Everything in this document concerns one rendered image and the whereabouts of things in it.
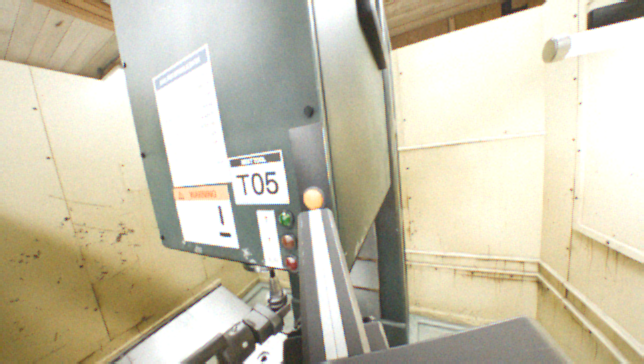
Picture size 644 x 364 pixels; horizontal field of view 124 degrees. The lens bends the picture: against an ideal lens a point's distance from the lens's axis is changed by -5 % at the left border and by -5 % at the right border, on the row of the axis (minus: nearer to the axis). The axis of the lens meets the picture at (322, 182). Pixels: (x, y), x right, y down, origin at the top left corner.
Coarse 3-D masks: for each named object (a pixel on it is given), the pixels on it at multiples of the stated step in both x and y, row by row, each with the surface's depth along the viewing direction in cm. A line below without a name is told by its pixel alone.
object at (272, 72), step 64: (128, 0) 32; (192, 0) 26; (256, 0) 22; (320, 0) 21; (128, 64) 36; (256, 64) 23; (320, 64) 21; (384, 64) 64; (256, 128) 25; (384, 128) 70; (384, 192) 60; (256, 256) 29
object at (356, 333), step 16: (320, 224) 9; (320, 240) 8; (336, 240) 8; (336, 256) 7; (336, 272) 7; (336, 288) 6; (352, 288) 6; (336, 304) 6; (352, 304) 6; (336, 320) 5; (352, 320) 5; (368, 320) 6; (336, 336) 5; (352, 336) 5; (368, 336) 6; (384, 336) 6; (336, 352) 5; (352, 352) 5; (368, 352) 5
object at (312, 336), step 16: (304, 224) 9; (304, 240) 8; (304, 256) 7; (320, 256) 7; (304, 272) 7; (320, 272) 7; (304, 288) 6; (320, 288) 6; (304, 304) 6; (320, 304) 6; (304, 320) 5; (320, 320) 5; (288, 336) 6; (304, 336) 5; (320, 336) 5; (288, 352) 5; (304, 352) 5; (320, 352) 5
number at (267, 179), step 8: (256, 168) 26; (264, 168) 25; (272, 168) 25; (256, 176) 26; (264, 176) 25; (272, 176) 25; (280, 176) 24; (256, 184) 26; (264, 184) 26; (272, 184) 25; (280, 184) 25; (256, 192) 27; (264, 192) 26; (272, 192) 25; (280, 192) 25
